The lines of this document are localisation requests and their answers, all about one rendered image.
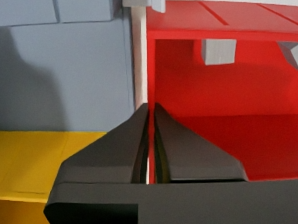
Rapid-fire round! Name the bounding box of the yellow open bin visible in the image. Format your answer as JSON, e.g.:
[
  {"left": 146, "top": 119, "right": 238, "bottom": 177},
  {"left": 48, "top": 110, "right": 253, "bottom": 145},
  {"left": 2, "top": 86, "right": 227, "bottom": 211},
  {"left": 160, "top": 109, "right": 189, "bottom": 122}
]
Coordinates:
[{"left": 0, "top": 131, "right": 107, "bottom": 224}]

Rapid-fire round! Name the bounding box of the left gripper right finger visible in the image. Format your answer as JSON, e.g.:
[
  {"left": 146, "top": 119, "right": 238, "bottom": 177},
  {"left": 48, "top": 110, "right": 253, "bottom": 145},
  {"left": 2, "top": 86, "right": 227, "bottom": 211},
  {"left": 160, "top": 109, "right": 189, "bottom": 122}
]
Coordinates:
[{"left": 154, "top": 102, "right": 249, "bottom": 184}]

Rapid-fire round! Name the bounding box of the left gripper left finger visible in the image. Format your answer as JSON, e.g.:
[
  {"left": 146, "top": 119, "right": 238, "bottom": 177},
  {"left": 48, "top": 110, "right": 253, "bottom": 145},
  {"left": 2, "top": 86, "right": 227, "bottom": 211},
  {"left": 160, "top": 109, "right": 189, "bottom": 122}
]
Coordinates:
[{"left": 52, "top": 102, "right": 149, "bottom": 186}]

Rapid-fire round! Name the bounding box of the dark blue-grey shelf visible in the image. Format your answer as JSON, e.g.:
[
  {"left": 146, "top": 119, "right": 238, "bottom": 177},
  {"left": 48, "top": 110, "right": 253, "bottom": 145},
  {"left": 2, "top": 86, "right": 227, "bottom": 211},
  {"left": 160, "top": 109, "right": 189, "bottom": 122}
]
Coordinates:
[{"left": 0, "top": 0, "right": 165, "bottom": 132}]

